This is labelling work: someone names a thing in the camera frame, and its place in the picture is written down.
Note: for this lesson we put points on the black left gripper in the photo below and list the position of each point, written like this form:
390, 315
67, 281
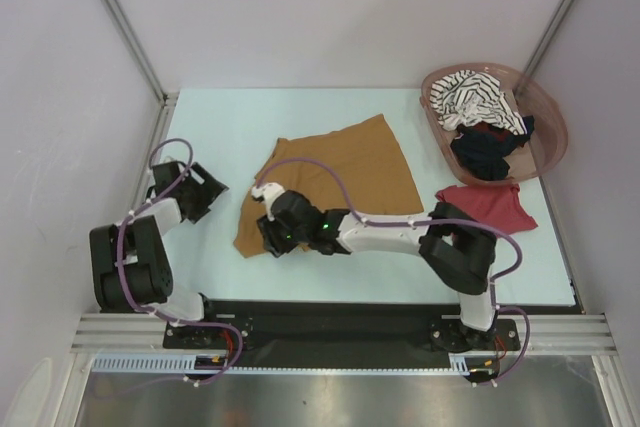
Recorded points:
209, 190

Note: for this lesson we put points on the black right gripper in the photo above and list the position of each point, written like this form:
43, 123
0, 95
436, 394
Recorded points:
274, 242

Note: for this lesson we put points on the mustard yellow tank top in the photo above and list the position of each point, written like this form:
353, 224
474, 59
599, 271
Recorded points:
365, 157

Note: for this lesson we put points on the red tank top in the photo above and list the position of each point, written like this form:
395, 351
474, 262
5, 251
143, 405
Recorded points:
498, 207

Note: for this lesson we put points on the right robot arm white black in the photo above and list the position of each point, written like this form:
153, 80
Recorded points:
458, 249

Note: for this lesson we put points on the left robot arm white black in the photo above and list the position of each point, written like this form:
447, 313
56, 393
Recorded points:
131, 271

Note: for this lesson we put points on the black white striped tank top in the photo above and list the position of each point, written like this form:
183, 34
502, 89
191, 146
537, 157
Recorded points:
467, 98

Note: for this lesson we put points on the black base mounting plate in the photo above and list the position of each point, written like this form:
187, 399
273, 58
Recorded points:
364, 343

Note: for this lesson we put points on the pink translucent laundry basket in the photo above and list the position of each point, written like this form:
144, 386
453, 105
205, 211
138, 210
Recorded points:
540, 154

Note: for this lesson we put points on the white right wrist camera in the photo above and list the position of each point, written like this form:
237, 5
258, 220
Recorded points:
267, 194

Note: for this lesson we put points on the left aluminium corner post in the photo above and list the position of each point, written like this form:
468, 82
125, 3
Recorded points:
132, 43

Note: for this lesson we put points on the aluminium corner post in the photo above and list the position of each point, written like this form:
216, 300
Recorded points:
553, 27
132, 43

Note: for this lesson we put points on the aluminium frame rail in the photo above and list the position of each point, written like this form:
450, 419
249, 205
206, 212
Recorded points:
137, 333

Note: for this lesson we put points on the grey slotted cable duct left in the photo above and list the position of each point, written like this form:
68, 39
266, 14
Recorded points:
159, 363

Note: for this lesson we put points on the grey slotted cable duct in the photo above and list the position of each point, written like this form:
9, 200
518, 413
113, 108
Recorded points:
475, 361
159, 363

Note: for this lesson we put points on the grey slotted cable duct right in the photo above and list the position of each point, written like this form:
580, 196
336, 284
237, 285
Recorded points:
475, 361

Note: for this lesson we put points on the right aluminium corner post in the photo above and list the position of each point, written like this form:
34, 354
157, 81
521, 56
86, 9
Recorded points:
553, 27

